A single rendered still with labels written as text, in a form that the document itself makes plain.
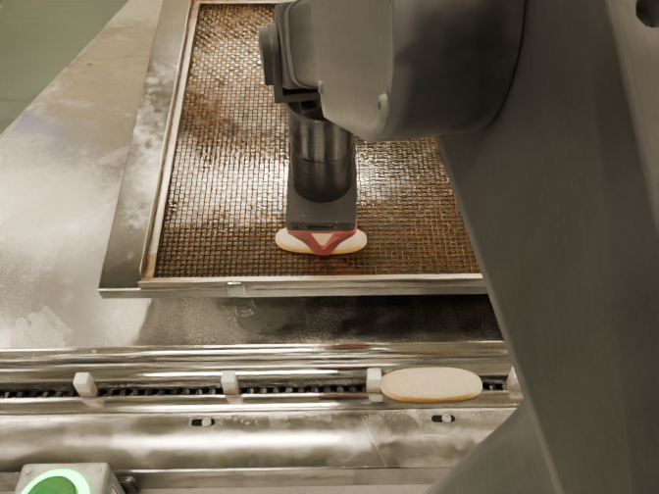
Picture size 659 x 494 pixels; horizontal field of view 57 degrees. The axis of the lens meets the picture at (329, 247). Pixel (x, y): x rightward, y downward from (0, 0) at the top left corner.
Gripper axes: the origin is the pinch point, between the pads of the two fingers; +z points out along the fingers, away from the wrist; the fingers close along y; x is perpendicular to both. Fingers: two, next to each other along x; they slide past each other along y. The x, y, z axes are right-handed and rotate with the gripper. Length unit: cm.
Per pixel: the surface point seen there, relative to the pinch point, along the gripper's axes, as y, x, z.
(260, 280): -6.0, 6.2, -0.1
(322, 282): -5.8, -0.1, 0.4
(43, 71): 172, 127, 123
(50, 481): -27.0, 20.5, -4.2
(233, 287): -6.5, 9.0, 0.6
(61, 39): 199, 128, 127
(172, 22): 38.4, 23.0, 1.3
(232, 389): -16.7, 8.3, 2.6
